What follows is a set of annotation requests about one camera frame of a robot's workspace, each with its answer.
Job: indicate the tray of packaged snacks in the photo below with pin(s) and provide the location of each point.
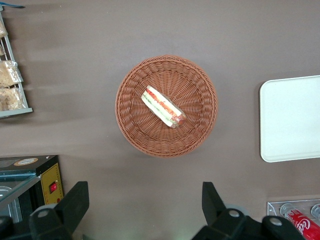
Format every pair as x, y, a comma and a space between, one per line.
15, 112

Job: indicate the sandwich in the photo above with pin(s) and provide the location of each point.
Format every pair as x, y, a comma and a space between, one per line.
162, 106

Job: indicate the clear bag of crackers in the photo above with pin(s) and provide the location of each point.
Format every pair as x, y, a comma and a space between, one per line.
2, 28
10, 73
11, 100

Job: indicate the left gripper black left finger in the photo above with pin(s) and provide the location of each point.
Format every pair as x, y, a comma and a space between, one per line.
67, 207

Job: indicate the cream plastic tray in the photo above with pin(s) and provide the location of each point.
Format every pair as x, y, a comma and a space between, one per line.
290, 120

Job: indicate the clear acrylic bottle rack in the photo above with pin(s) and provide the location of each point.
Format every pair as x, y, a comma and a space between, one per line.
272, 207

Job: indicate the black food warmer display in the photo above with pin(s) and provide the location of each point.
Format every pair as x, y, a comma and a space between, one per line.
50, 180

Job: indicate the brown wicker basket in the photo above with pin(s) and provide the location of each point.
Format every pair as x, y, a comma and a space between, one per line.
190, 82

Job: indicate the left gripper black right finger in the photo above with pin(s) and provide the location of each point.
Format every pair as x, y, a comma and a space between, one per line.
215, 215

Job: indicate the blue tape piece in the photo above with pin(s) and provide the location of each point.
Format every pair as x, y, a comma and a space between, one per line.
12, 6

